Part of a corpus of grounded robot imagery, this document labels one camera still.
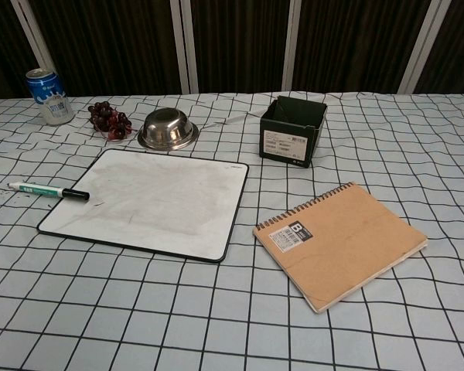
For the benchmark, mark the whiteboard marker with black cap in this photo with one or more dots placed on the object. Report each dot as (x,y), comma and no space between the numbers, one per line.
(42,190)

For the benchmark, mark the stainless steel bowl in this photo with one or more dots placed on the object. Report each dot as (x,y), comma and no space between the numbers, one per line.
(166,129)

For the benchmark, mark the kraft spiral notebook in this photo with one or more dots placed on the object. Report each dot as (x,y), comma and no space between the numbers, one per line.
(340,247)

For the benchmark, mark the white black checkered tablecloth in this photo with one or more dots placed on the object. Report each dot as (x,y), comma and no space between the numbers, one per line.
(216,309)

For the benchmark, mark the bunch of red grapes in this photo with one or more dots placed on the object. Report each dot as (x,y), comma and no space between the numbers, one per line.
(104,116)

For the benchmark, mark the blue white drink can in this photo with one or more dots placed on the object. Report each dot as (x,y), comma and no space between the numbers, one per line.
(52,100)

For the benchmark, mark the white board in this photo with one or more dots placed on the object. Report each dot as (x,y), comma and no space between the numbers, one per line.
(158,201)

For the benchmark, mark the white screen frame post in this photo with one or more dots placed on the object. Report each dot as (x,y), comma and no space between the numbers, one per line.
(185,46)
(38,35)
(425,42)
(297,42)

